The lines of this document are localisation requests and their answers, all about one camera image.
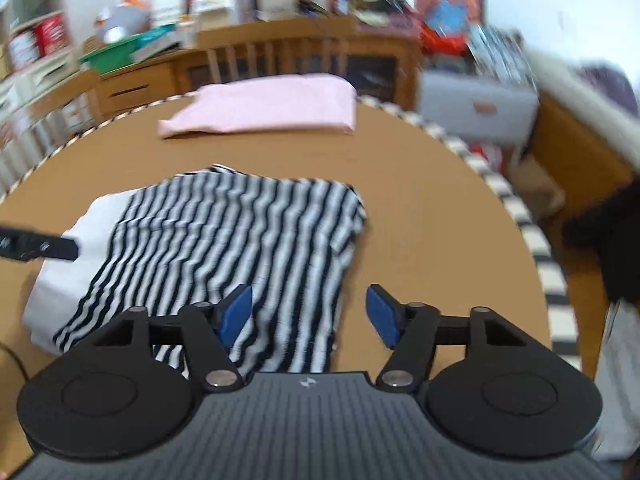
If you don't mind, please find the black white striped sweater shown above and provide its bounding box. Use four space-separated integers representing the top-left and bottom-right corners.
23 165 367 375

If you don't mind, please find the wooden chair middle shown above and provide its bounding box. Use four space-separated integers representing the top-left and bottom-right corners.
1 68 103 196

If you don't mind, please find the wooden chair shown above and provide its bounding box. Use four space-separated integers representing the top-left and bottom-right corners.
196 15 358 84
1 68 103 196

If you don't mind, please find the white cabinet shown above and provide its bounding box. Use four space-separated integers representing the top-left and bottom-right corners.
1 0 78 120

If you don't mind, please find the green plastic tray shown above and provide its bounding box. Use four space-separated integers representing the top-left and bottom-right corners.
78 24 180 75

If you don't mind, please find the white drawer unit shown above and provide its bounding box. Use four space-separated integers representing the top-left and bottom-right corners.
418 70 539 148

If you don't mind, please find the folded pink cloth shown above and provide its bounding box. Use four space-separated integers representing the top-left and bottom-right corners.
157 74 357 139

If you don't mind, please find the wooden sideboard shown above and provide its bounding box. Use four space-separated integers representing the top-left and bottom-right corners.
96 32 420 117

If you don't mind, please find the wooden chair right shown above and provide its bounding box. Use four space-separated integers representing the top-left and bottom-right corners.
196 15 358 84

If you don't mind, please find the framed picture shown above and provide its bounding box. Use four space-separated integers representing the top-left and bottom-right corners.
399 0 487 36

